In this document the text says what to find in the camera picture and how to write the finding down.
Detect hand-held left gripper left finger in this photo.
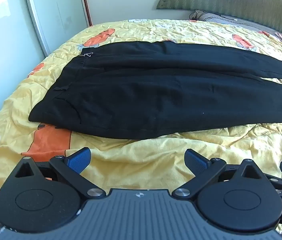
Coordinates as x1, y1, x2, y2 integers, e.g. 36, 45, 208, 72
14, 147, 106, 201

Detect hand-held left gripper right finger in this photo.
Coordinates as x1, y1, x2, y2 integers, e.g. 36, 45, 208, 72
172, 149, 259, 198

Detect black pants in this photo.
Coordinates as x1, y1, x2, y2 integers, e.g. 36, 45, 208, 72
28, 40, 282, 140

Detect yellow printed blanket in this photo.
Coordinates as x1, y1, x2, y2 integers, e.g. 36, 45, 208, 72
0, 19, 282, 233

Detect white sliding wardrobe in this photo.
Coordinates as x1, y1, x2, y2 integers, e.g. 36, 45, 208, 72
0, 0, 93, 133

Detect grey patterned pillow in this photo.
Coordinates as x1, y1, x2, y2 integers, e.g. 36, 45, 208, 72
189, 9, 277, 30

